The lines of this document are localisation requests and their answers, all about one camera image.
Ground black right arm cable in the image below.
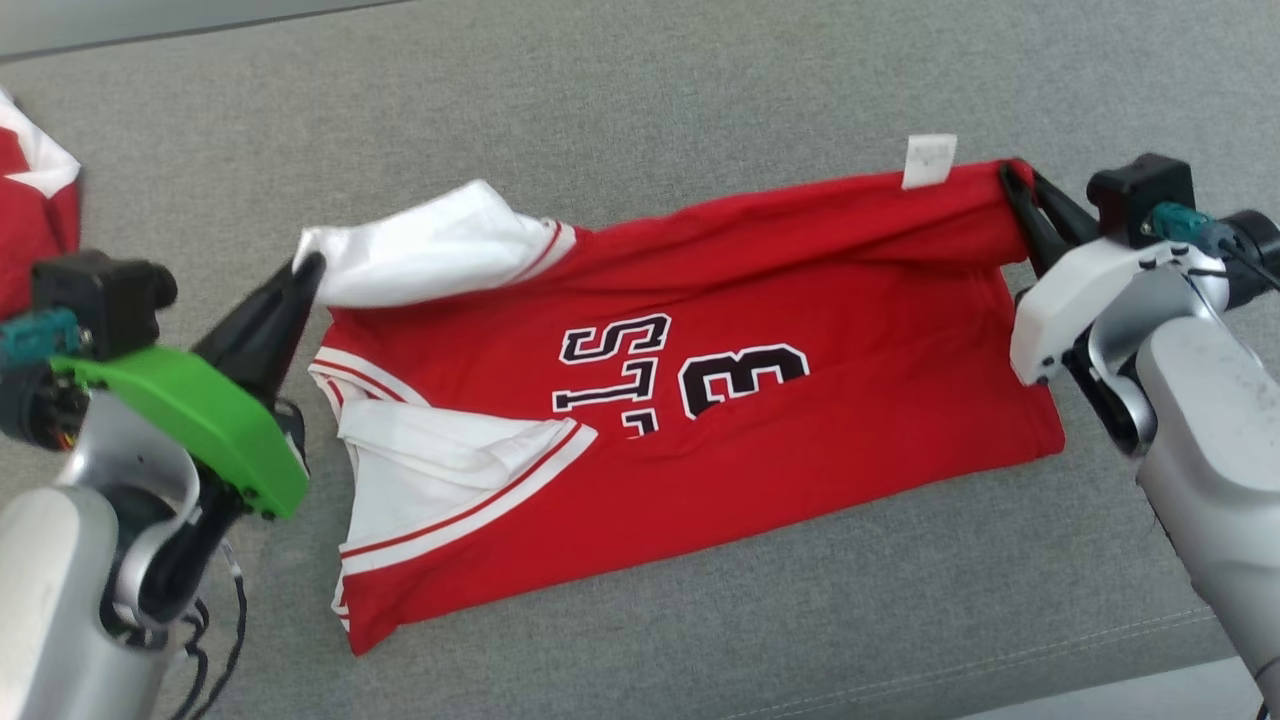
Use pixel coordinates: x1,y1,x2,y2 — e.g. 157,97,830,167
1215,238,1280,297

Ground teal camera connector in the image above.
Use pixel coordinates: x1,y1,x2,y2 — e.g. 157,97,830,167
0,308,83,367
1150,202,1238,257

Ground teal left camera connector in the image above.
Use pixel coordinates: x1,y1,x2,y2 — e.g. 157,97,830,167
0,308,83,367

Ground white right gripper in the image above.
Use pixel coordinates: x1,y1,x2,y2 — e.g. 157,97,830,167
997,160,1231,388

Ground red jersey with white sleeves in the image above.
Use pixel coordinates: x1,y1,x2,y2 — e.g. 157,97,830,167
297,133,1066,657

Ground teal right camera connector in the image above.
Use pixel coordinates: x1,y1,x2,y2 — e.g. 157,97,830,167
1150,202,1238,257

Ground red shorts with white stripe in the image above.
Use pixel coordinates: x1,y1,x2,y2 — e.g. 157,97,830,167
0,88,83,323

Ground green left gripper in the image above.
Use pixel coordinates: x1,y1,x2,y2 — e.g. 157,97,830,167
50,252,328,520

